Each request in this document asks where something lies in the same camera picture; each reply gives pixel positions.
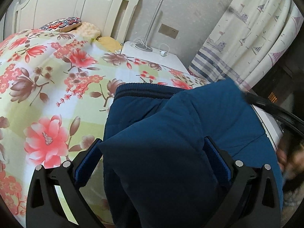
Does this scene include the navy blue padded jacket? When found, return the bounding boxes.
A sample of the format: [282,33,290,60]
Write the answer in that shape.
[100,80,283,227]

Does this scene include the sailboat print striped curtain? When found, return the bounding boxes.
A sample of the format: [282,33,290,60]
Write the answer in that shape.
[189,0,303,91]

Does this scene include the white nightstand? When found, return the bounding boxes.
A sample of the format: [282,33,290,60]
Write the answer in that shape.
[121,41,189,74]

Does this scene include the embroidered red blue pillow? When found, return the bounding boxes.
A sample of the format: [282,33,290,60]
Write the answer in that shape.
[40,17,82,32]

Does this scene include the person's hand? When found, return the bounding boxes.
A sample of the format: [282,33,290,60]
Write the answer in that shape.
[276,140,303,180]

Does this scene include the white charger with cable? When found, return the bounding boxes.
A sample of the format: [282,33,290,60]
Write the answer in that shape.
[158,43,170,57]

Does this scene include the floral pink green bedspread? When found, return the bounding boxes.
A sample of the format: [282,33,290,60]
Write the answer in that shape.
[1,29,206,226]

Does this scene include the white lamp cable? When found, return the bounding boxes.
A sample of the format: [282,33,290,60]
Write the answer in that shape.
[129,36,149,51]

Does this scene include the yellow floral pillow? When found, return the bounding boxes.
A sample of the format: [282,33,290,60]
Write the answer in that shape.
[96,36,123,53]

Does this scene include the cream wooden headboard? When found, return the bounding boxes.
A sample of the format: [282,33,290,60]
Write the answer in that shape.
[11,0,139,43]

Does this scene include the bronze wall switch plate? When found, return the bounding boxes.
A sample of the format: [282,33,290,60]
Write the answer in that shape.
[158,24,179,39]

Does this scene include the silver lamp with round base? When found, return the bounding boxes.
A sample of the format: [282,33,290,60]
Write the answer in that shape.
[135,0,164,52]

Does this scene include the orange patterned pillow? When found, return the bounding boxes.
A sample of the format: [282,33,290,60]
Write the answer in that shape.
[70,22,101,39]

